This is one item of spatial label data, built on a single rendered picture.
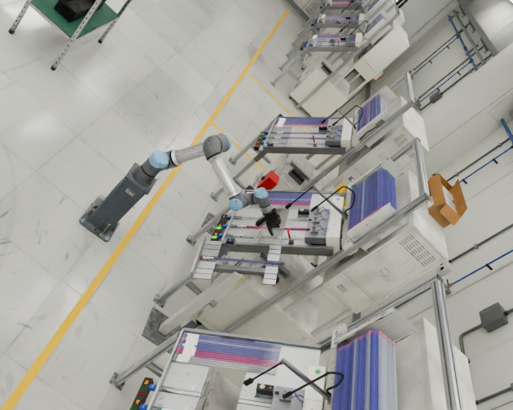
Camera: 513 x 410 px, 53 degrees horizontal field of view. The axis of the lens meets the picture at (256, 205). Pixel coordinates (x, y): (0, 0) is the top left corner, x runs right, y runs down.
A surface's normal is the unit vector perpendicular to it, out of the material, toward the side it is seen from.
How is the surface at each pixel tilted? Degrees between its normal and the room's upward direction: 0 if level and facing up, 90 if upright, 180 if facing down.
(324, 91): 90
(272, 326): 90
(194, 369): 45
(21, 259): 0
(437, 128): 90
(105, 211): 90
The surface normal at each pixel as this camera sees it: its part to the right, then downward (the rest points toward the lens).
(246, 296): -0.20, 0.52
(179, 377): -0.04, -0.85
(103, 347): 0.66, -0.55
